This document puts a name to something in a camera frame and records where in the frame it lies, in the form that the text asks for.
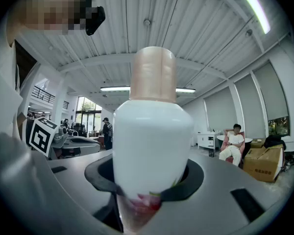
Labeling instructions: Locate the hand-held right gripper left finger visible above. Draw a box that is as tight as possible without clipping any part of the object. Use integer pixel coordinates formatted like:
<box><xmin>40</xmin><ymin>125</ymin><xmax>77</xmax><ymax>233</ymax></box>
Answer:
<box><xmin>47</xmin><ymin>150</ymin><xmax>124</xmax><ymax>233</ymax></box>

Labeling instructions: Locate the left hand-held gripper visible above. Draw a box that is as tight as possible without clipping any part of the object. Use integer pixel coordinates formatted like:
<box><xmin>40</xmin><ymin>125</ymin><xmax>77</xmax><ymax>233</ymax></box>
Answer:
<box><xmin>26</xmin><ymin>116</ymin><xmax>101</xmax><ymax>160</ymax></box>

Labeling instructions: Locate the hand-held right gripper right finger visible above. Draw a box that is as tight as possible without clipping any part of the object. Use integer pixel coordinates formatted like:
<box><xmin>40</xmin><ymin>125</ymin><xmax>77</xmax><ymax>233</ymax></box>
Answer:
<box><xmin>147</xmin><ymin>158</ymin><xmax>294</xmax><ymax>235</ymax></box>

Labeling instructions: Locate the white bottle with beige cap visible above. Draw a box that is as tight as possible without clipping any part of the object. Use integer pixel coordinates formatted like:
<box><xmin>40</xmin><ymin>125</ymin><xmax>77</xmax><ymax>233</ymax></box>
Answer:
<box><xmin>112</xmin><ymin>46</ymin><xmax>195</xmax><ymax>234</ymax></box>

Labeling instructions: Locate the glass entrance door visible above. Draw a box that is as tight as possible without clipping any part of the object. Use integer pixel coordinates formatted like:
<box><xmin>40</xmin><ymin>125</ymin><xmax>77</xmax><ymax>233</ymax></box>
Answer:
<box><xmin>75</xmin><ymin>96</ymin><xmax>102</xmax><ymax>132</ymax></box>

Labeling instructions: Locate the brown cardboard box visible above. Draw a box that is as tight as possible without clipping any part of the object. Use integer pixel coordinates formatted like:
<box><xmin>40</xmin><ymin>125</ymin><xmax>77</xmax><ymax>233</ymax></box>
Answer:
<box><xmin>242</xmin><ymin>144</ymin><xmax>285</xmax><ymax>183</ymax></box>

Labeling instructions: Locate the ceiling tube lamp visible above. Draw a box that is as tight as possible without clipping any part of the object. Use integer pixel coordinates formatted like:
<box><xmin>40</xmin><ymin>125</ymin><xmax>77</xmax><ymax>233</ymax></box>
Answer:
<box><xmin>99</xmin><ymin>86</ymin><xmax>131</xmax><ymax>92</ymax></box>
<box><xmin>175</xmin><ymin>87</ymin><xmax>196</xmax><ymax>94</ymax></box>
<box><xmin>239</xmin><ymin>0</ymin><xmax>271</xmax><ymax>35</ymax></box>

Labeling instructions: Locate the pink armchair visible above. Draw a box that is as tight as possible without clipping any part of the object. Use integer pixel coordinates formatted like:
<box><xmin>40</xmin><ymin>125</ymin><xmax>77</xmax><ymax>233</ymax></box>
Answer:
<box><xmin>219</xmin><ymin>131</ymin><xmax>247</xmax><ymax>168</ymax></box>

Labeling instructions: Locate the white low cabinet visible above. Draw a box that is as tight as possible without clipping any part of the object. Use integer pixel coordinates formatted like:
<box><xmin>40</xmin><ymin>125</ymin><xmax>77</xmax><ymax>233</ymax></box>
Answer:
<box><xmin>197</xmin><ymin>132</ymin><xmax>221</xmax><ymax>151</ymax></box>

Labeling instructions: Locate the black balcony railing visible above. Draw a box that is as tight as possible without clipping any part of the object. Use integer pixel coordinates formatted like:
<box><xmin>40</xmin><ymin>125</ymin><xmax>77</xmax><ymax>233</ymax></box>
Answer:
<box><xmin>30</xmin><ymin>86</ymin><xmax>71</xmax><ymax>110</ymax></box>

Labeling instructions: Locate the black bag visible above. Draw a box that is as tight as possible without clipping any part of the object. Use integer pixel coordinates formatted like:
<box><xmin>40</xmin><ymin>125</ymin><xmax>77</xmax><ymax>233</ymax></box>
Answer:
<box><xmin>263</xmin><ymin>135</ymin><xmax>287</xmax><ymax>151</ymax></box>

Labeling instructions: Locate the window with grey blind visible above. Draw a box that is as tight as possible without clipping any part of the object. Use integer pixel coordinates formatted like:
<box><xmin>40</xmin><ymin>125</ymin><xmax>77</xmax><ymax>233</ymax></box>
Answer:
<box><xmin>203</xmin><ymin>87</ymin><xmax>238</xmax><ymax>132</ymax></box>
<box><xmin>234</xmin><ymin>73</ymin><xmax>267</xmax><ymax>139</ymax></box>
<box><xmin>252</xmin><ymin>61</ymin><xmax>291</xmax><ymax>137</ymax></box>

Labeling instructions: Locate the person's light shirt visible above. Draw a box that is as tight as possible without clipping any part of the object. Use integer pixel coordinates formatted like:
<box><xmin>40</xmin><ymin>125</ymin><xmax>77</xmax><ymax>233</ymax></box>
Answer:
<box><xmin>0</xmin><ymin>39</ymin><xmax>24</xmax><ymax>141</ymax></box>

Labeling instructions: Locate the person's head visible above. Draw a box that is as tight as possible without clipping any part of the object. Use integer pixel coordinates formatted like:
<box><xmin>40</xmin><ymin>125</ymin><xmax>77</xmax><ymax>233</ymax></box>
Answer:
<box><xmin>6</xmin><ymin>0</ymin><xmax>94</xmax><ymax>47</ymax></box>

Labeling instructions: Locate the white-topped black pedestal table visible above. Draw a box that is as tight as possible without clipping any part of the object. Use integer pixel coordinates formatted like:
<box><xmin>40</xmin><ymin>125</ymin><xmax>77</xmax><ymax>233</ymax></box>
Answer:
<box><xmin>217</xmin><ymin>135</ymin><xmax>253</xmax><ymax>144</ymax></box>

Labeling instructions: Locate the black head-worn camera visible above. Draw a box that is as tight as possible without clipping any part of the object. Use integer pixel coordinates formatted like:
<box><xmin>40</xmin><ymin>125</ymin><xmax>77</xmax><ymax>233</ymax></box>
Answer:
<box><xmin>82</xmin><ymin>0</ymin><xmax>106</xmax><ymax>36</ymax></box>

